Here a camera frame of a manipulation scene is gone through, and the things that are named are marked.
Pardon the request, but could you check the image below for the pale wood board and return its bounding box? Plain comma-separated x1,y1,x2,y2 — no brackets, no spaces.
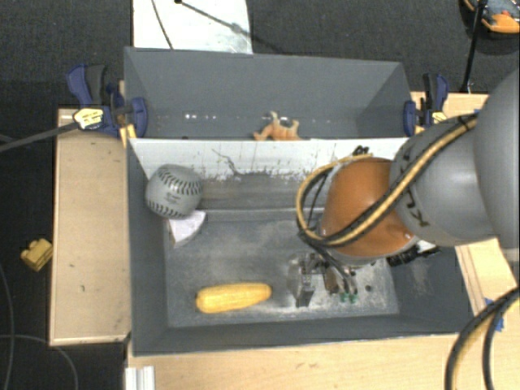
48,106,133,347

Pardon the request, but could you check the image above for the black cylinder on white bracket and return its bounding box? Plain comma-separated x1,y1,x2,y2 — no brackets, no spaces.
386,245,441,268

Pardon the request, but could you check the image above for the yellow toy corn cob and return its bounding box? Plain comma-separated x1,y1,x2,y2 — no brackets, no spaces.
195,282,273,314

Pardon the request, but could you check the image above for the orange toy animal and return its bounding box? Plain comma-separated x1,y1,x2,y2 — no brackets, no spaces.
253,110,304,142

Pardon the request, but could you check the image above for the grey metal bin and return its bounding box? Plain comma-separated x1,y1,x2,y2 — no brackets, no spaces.
122,45,475,358

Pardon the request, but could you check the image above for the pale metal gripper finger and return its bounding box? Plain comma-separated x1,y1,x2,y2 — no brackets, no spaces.
297,283,315,310
287,257,305,297

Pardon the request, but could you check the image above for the white wedge block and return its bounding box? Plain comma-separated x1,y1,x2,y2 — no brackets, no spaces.
167,210,207,249

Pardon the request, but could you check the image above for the grey baseball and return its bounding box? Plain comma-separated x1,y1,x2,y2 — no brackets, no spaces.
145,163,205,219

